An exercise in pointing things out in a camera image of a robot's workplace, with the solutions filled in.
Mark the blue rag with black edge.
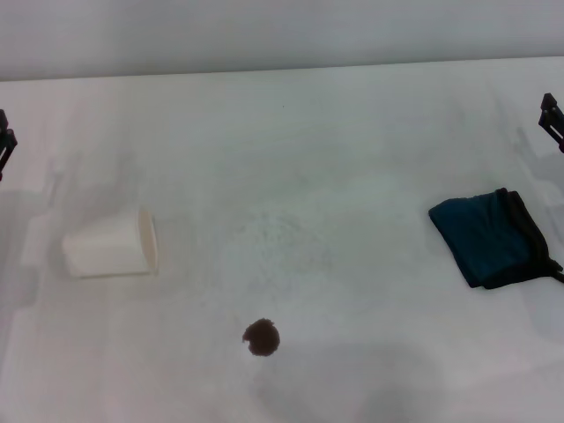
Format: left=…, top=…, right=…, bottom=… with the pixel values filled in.
left=427, top=187, right=564, bottom=291

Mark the dark water stain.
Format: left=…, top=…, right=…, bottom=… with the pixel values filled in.
left=241, top=317, right=281, bottom=357

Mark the white paper cup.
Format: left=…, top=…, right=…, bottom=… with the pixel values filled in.
left=61, top=209, right=160, bottom=279

